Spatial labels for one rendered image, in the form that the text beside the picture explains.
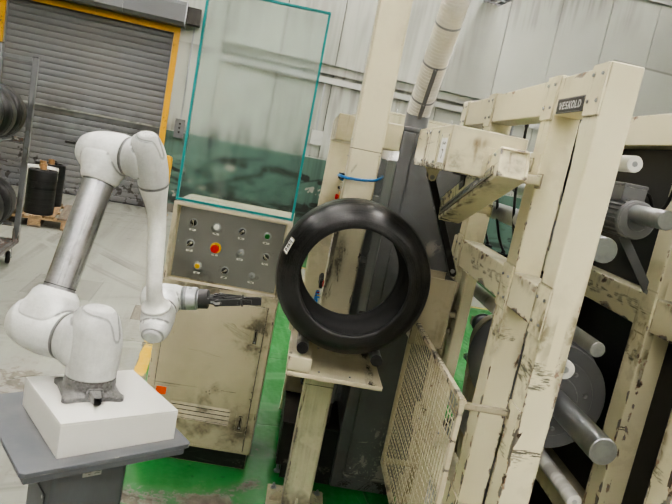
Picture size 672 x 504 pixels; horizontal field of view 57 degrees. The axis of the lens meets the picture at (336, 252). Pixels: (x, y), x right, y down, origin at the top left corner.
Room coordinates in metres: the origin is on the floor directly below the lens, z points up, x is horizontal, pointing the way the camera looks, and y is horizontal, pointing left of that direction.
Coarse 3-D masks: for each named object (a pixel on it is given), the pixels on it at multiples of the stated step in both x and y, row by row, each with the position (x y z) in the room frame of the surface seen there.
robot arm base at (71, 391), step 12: (60, 384) 1.81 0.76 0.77; (72, 384) 1.77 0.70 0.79; (84, 384) 1.77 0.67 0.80; (96, 384) 1.78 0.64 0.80; (108, 384) 1.81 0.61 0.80; (72, 396) 1.74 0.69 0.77; (84, 396) 1.76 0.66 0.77; (96, 396) 1.74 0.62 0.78; (108, 396) 1.80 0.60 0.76; (120, 396) 1.81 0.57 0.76
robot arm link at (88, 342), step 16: (96, 304) 1.87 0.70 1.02; (64, 320) 1.83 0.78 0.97; (80, 320) 1.79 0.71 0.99; (96, 320) 1.79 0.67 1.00; (112, 320) 1.83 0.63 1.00; (64, 336) 1.79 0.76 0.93; (80, 336) 1.77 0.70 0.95; (96, 336) 1.78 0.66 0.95; (112, 336) 1.81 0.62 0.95; (64, 352) 1.78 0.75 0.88; (80, 352) 1.77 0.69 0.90; (96, 352) 1.77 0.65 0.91; (112, 352) 1.81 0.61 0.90; (80, 368) 1.76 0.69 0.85; (96, 368) 1.77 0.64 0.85; (112, 368) 1.81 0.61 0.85
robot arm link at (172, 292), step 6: (144, 288) 2.25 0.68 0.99; (168, 288) 2.24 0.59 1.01; (174, 288) 2.25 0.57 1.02; (180, 288) 2.26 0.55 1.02; (144, 294) 2.23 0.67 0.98; (168, 294) 2.22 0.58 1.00; (174, 294) 2.23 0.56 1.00; (180, 294) 2.24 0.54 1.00; (144, 300) 2.22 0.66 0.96; (174, 300) 2.21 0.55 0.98; (180, 300) 2.24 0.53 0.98; (180, 306) 2.24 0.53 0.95
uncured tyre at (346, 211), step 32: (320, 224) 2.19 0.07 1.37; (352, 224) 2.20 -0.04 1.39; (384, 224) 2.21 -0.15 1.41; (288, 256) 2.20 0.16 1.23; (416, 256) 2.22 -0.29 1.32; (288, 288) 2.19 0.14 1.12; (416, 288) 2.22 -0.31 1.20; (320, 320) 2.46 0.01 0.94; (352, 320) 2.48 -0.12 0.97; (384, 320) 2.47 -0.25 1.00; (416, 320) 2.26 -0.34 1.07; (352, 352) 2.23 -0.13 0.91
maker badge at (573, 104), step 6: (576, 96) 1.88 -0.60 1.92; (582, 96) 1.83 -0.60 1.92; (558, 102) 2.01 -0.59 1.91; (564, 102) 1.96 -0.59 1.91; (570, 102) 1.91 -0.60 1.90; (576, 102) 1.87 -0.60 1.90; (582, 102) 1.82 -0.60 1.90; (558, 108) 1.99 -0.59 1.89; (564, 108) 1.94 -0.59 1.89; (570, 108) 1.90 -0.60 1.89; (576, 108) 1.85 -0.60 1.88; (582, 108) 1.81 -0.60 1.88
